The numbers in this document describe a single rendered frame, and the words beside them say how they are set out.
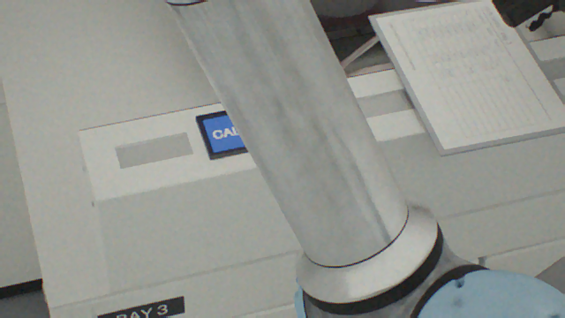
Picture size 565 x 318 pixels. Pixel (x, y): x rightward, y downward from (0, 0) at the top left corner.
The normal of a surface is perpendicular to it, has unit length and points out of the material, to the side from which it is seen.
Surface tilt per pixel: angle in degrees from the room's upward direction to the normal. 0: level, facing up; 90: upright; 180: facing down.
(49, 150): 0
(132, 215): 90
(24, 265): 90
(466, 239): 90
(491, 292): 42
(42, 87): 0
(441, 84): 0
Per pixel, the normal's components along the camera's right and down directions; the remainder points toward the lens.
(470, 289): -0.60, -0.33
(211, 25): -0.28, 0.64
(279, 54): 0.40, 0.36
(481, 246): 0.29, 0.70
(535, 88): 0.02, -0.69
